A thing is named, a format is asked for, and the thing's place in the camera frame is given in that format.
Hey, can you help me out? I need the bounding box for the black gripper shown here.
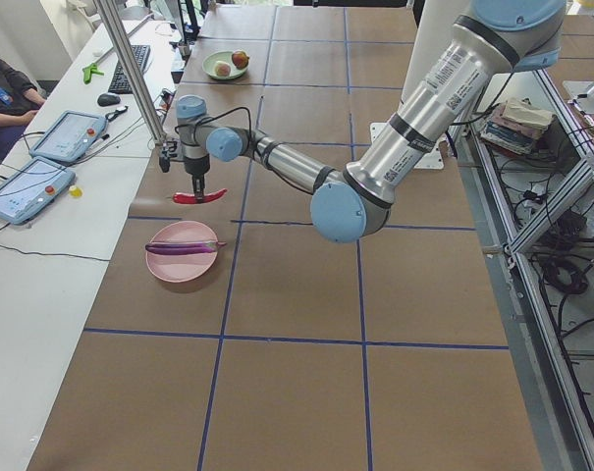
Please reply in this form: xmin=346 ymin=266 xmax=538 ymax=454
xmin=184 ymin=159 xmax=209 ymax=202

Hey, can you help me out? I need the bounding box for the red chili pepper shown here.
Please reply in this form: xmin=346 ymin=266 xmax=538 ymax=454
xmin=172 ymin=188 xmax=228 ymax=205

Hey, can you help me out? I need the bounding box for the purple eggplant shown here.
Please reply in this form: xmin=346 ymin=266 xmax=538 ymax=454
xmin=144 ymin=240 xmax=227 ymax=255

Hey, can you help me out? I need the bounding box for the pink green peach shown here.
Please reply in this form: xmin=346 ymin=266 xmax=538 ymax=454
xmin=214 ymin=60 xmax=232 ymax=78

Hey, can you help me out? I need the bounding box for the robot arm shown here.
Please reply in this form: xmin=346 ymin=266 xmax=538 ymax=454
xmin=176 ymin=1 xmax=566 ymax=243

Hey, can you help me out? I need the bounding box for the pink plate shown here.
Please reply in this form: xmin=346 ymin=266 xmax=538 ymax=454
xmin=144 ymin=221 xmax=225 ymax=283

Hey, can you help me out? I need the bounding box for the green plate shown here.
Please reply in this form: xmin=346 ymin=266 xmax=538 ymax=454
xmin=202 ymin=51 xmax=247 ymax=80

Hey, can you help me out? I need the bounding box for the black computer mouse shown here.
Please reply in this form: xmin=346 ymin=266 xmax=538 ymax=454
xmin=97 ymin=92 xmax=121 ymax=107

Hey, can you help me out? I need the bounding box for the small yellow toy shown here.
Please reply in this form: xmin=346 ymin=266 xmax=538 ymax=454
xmin=69 ymin=185 xmax=82 ymax=198

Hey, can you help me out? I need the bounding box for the black keyboard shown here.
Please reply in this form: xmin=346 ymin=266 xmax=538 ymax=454
xmin=107 ymin=44 xmax=152 ymax=95

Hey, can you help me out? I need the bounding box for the far teach pendant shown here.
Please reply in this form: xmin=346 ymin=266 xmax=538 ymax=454
xmin=29 ymin=110 xmax=107 ymax=163

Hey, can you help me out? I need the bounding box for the teach pendant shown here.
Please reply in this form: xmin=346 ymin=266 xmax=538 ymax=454
xmin=29 ymin=110 xmax=107 ymax=163
xmin=0 ymin=157 xmax=76 ymax=225

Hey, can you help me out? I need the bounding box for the green plastic clip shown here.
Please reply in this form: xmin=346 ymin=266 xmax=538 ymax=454
xmin=82 ymin=63 xmax=104 ymax=84

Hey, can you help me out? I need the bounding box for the near teach pendant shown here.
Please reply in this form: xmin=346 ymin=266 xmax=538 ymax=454
xmin=0 ymin=157 xmax=76 ymax=225

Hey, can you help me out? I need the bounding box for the seated person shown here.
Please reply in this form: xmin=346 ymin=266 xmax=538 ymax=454
xmin=0 ymin=59 xmax=46 ymax=162

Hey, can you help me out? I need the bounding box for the stack of books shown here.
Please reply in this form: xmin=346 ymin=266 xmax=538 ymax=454
xmin=480 ymin=98 xmax=555 ymax=155

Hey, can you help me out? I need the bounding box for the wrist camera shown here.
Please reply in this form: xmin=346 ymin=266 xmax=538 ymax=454
xmin=158 ymin=140 xmax=181 ymax=173

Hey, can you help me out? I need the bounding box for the aluminium frame post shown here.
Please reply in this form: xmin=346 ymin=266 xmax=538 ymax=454
xmin=95 ymin=0 xmax=166 ymax=147

